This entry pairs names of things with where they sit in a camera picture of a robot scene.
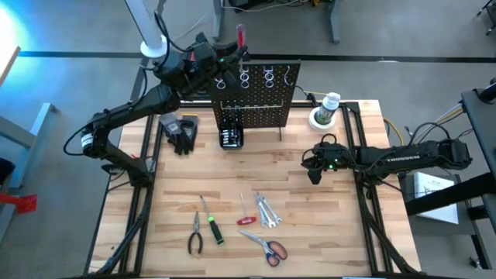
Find black metal stand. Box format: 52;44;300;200
405;77;496;218

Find grey side table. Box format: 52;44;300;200
398;172;485;238

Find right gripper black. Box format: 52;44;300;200
301;141;356;186

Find red flat object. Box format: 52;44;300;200
0;192;39;215

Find white tape roll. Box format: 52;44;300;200
308;106;337;132

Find white cap plastic bottle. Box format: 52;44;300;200
315;91;342;126

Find clear red handle screwdriver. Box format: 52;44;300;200
235;22;248;74

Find black handle needle-nose pliers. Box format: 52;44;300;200
187;211;205;256

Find green black handle screwdriver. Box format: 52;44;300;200
199;195;226;246

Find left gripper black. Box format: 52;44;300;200
181;33;250;96

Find black aluminium extrusion frame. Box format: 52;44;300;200
83;92;422;278

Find black socket set tray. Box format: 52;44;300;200
219;122;245;150

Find wooden board edge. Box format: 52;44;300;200
0;46;22;87

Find grey metal bench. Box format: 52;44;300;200
0;102;59;191

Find silver multi-slot rack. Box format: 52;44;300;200
219;101;281;112

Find black metal pegboard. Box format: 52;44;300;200
208;60;302;141

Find grey black work glove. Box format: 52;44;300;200
158;112;183;137

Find red blue handle scissors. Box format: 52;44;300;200
238;229;289;268

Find grey desk leg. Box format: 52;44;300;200
327;0;342;43
212;0;228;42

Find white paper booklet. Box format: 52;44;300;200
412;171;460;226

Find white tower fan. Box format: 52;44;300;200
124;0;171;59

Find grey cable bundle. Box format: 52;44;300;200
410;102;465;139

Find black chair base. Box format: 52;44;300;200
476;0;496;36

